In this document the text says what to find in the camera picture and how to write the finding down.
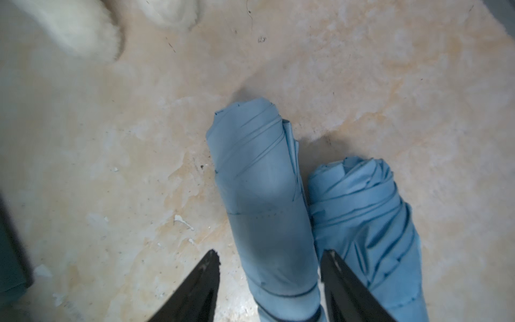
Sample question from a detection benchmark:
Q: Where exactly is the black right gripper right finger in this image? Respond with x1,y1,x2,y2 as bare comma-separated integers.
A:
321,250,395,322

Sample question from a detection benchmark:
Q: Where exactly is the light blue umbrella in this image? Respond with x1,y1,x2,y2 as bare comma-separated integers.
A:
308,156,429,321
207,98,325,321

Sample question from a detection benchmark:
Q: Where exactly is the white plush dog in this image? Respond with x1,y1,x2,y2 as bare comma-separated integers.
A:
12,0,200,63

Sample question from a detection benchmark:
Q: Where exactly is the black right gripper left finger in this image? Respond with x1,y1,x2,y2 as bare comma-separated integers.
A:
150,250,220,322

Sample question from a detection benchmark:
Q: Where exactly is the teal drawer cabinet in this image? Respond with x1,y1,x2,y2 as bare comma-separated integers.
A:
1,198,34,309

